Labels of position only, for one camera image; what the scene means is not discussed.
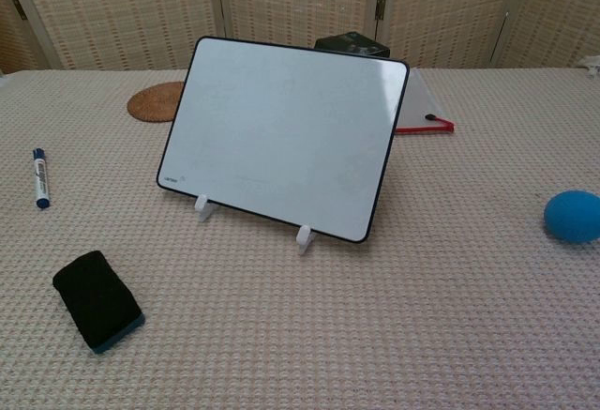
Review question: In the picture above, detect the black whiteboard eraser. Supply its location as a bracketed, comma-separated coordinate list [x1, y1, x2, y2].
[52, 250, 146, 355]

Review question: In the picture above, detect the white dry-erase board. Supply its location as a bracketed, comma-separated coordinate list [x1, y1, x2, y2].
[157, 36, 411, 245]

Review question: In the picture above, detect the blue whiteboard marker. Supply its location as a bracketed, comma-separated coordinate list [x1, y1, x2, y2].
[32, 147, 52, 210]

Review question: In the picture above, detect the white plastic stand foot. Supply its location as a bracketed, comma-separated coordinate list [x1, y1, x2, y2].
[193, 192, 216, 221]
[295, 224, 317, 256]

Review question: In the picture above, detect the beige waffle tablecloth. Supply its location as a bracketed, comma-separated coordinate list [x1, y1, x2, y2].
[0, 68, 600, 410]

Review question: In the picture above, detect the clear zipper pouch red trim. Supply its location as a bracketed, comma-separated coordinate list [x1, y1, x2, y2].
[394, 71, 457, 136]

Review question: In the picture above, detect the black box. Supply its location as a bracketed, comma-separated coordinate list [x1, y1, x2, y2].
[313, 31, 392, 59]

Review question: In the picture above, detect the woven folding screen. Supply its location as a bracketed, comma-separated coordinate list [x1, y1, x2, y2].
[0, 0, 600, 75]

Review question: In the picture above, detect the blue foam ball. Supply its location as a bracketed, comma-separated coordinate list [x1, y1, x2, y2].
[543, 190, 600, 244]

